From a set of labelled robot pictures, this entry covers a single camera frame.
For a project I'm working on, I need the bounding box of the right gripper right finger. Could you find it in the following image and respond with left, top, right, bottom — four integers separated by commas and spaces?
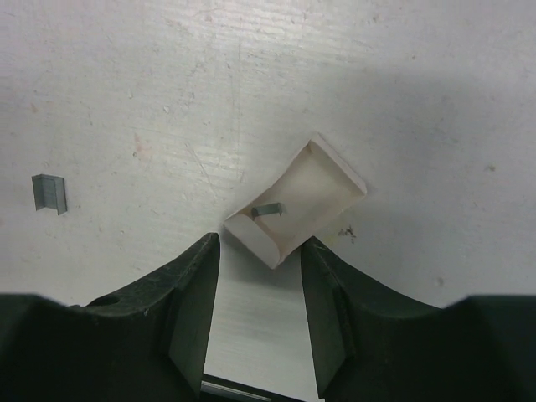
301, 238, 535, 401

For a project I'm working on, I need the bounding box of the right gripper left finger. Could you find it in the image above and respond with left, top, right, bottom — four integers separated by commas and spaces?
1, 233, 220, 401

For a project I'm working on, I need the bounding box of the small cardboard tray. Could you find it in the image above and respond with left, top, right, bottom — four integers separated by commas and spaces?
223, 133, 367, 269

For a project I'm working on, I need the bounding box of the grey staple strip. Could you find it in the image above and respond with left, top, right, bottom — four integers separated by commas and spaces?
32, 174, 68, 215

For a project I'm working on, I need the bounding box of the single staple in tray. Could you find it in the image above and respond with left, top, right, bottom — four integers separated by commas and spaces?
250, 202, 285, 220

